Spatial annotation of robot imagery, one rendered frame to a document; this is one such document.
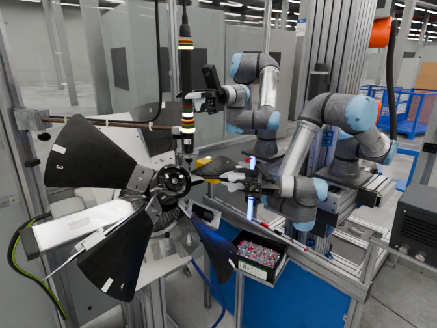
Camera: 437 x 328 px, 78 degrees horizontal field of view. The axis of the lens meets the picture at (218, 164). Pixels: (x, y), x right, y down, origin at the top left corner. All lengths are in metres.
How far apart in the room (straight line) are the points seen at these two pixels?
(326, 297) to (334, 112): 0.73
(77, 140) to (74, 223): 0.25
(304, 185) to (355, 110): 0.30
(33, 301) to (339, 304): 1.50
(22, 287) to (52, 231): 0.89
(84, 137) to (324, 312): 1.12
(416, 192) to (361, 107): 0.30
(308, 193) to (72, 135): 0.75
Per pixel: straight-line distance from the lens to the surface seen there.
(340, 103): 1.02
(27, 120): 1.23
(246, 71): 1.39
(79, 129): 0.88
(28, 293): 1.82
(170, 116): 1.04
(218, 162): 1.12
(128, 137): 1.21
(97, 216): 0.95
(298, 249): 1.21
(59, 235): 0.93
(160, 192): 0.85
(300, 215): 0.98
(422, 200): 0.91
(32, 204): 1.39
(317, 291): 1.29
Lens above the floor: 1.58
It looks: 21 degrees down
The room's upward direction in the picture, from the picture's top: 1 degrees clockwise
